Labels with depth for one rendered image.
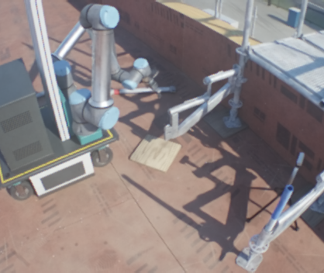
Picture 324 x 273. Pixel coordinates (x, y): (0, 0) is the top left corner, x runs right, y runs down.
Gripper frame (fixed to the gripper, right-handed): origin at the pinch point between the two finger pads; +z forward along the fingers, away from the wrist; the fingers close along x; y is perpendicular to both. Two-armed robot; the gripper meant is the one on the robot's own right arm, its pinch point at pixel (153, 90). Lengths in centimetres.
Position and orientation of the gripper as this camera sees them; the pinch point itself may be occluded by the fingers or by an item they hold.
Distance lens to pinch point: 225.4
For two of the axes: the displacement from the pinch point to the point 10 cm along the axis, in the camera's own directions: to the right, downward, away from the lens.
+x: 6.6, 5.9, -4.7
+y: -7.2, 6.8, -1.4
